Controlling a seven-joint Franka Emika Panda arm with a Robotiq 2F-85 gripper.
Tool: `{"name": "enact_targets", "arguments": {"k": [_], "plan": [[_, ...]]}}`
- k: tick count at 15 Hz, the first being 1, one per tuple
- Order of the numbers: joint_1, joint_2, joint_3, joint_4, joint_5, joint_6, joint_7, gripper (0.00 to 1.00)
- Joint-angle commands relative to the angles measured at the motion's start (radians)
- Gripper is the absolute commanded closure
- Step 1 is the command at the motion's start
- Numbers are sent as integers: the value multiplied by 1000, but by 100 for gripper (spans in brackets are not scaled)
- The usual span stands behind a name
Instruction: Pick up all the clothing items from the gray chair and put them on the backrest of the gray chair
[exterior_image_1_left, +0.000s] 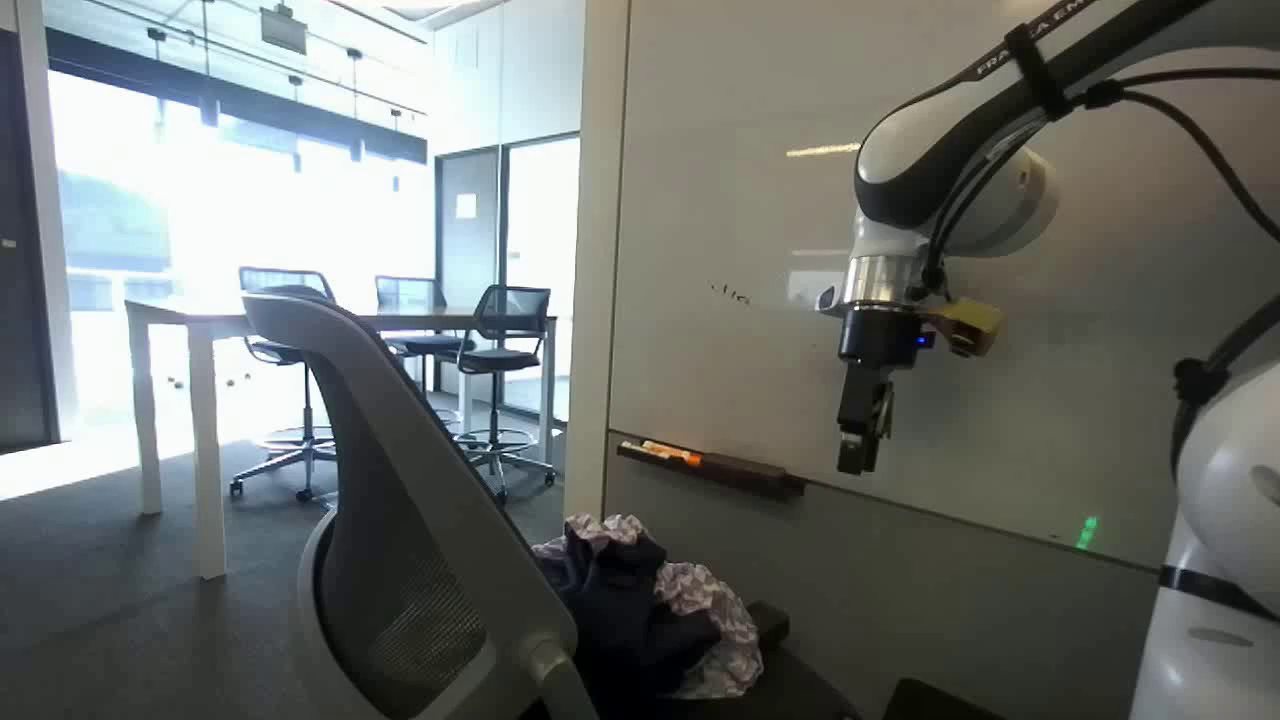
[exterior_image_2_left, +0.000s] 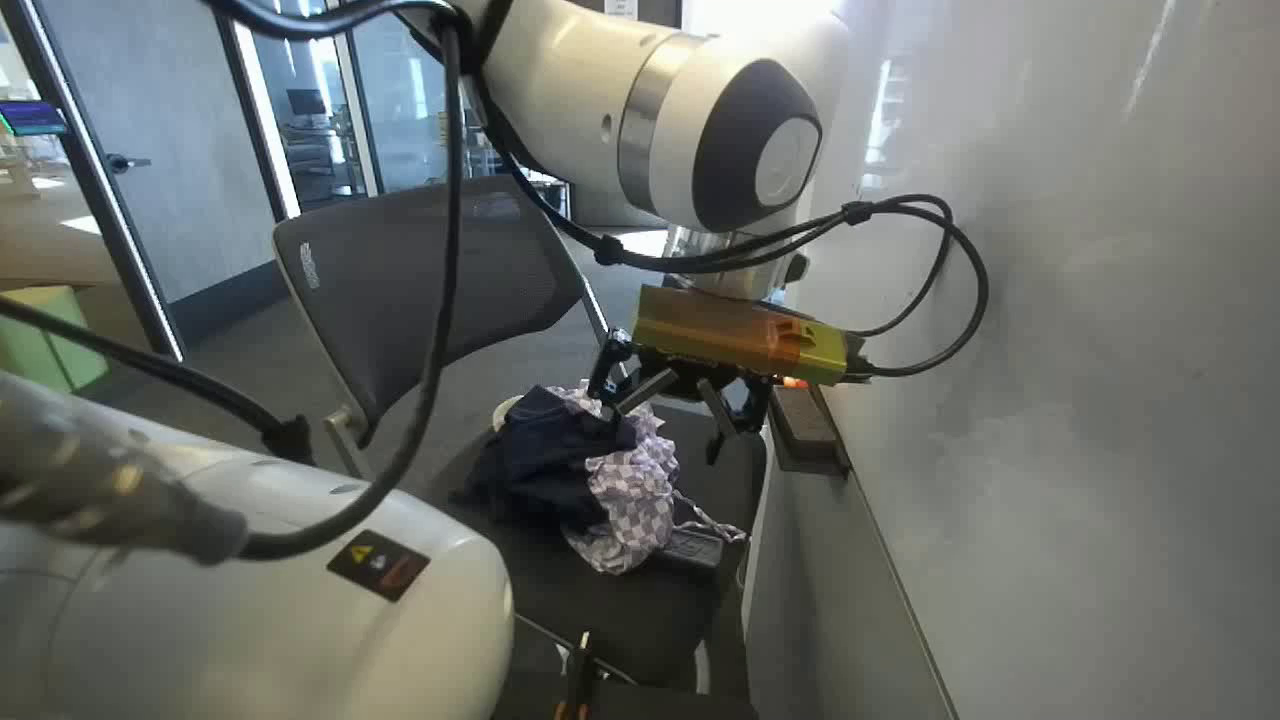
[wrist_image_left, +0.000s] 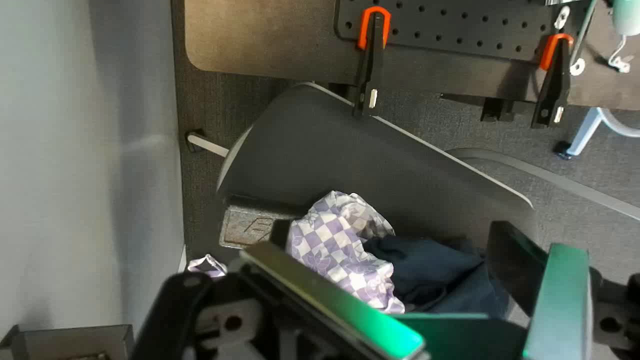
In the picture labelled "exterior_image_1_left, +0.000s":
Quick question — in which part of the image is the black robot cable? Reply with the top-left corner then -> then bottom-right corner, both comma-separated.
916,22 -> 1280,417

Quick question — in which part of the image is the dark gray door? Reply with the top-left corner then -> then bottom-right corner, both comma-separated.
437,149 -> 499,313

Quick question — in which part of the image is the whiteboard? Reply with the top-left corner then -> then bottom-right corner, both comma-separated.
610,0 -> 1280,565

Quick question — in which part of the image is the black mesh stool right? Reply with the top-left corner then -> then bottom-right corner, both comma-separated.
456,285 -> 554,498

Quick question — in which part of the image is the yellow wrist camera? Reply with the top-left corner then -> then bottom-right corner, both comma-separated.
931,301 -> 1000,356

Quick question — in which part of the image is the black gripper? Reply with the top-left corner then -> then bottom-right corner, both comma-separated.
837,306 -> 925,477

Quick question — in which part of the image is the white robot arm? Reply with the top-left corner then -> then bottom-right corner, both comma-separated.
830,0 -> 1280,720

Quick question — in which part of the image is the black mesh stool middle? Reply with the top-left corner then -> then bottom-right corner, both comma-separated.
373,272 -> 464,391

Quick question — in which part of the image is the dark navy garment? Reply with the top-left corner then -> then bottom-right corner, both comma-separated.
534,531 -> 721,720

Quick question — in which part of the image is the orange marker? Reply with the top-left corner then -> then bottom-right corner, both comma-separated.
621,439 -> 703,468

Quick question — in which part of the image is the black marker tray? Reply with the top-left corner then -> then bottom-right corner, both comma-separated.
614,439 -> 803,498

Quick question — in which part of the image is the white high table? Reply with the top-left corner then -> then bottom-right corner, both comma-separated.
122,293 -> 563,584

